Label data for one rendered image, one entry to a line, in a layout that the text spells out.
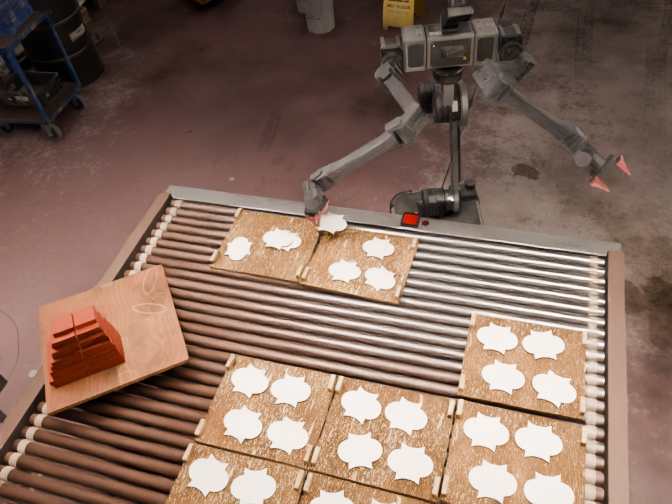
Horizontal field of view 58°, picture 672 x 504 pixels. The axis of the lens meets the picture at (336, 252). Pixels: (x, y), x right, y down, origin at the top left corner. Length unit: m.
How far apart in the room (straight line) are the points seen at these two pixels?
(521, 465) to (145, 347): 1.35
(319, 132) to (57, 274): 2.12
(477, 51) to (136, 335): 1.80
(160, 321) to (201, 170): 2.42
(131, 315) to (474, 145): 2.92
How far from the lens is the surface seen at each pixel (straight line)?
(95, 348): 2.26
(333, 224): 2.56
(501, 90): 2.32
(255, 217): 2.80
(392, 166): 4.41
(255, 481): 2.09
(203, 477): 2.14
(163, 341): 2.34
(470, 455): 2.09
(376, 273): 2.48
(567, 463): 2.13
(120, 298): 2.54
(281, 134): 4.84
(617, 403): 2.25
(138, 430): 2.33
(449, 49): 2.71
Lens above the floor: 2.85
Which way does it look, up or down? 48 degrees down
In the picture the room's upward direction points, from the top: 8 degrees counter-clockwise
